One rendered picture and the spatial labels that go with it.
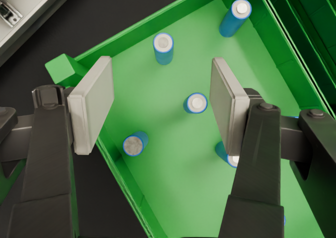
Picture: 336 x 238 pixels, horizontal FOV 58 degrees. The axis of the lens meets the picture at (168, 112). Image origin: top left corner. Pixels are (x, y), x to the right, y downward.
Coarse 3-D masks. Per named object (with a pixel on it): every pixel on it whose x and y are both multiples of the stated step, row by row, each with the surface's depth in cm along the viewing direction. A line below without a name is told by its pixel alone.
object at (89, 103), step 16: (96, 64) 17; (96, 80) 15; (112, 80) 20; (80, 96) 13; (96, 96) 15; (112, 96) 20; (80, 112) 13; (96, 112) 15; (80, 128) 14; (96, 128) 15; (80, 144) 14
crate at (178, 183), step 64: (192, 0) 29; (256, 0) 29; (64, 64) 25; (128, 64) 33; (192, 64) 33; (256, 64) 33; (128, 128) 32; (192, 128) 32; (128, 192) 27; (192, 192) 32
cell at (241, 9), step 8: (240, 0) 26; (232, 8) 26; (240, 8) 26; (248, 8) 26; (232, 16) 27; (240, 16) 26; (224, 24) 30; (232, 24) 28; (240, 24) 28; (224, 32) 31; (232, 32) 31
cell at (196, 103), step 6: (192, 96) 26; (198, 96) 26; (204, 96) 26; (186, 102) 26; (192, 102) 26; (198, 102) 26; (204, 102) 26; (186, 108) 28; (192, 108) 26; (198, 108) 26; (204, 108) 26
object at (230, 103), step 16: (224, 64) 18; (224, 80) 15; (224, 96) 15; (240, 96) 13; (224, 112) 15; (240, 112) 13; (224, 128) 15; (240, 128) 13; (224, 144) 15; (240, 144) 14
